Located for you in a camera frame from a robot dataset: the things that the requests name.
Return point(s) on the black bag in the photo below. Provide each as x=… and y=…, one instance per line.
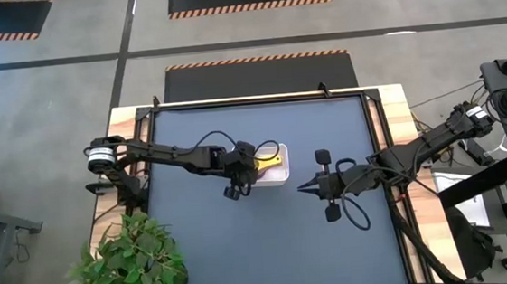
x=472, y=242

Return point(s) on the yellow measuring cup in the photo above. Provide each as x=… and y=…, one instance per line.
x=271, y=162

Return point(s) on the purple measuring cup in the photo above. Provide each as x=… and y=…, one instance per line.
x=262, y=173

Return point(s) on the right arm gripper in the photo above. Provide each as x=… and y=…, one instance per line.
x=352, y=182

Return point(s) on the black table frame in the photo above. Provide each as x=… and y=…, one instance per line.
x=277, y=99

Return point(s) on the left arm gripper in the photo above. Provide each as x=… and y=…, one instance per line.
x=241, y=161

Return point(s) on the white paper sheet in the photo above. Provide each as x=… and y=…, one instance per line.
x=467, y=207

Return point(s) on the green leafy plant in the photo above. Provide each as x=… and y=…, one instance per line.
x=131, y=260

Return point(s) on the white plastic basket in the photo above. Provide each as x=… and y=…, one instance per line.
x=279, y=178

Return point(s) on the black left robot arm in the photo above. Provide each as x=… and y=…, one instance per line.
x=168, y=153

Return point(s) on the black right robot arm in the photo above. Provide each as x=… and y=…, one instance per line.
x=434, y=139

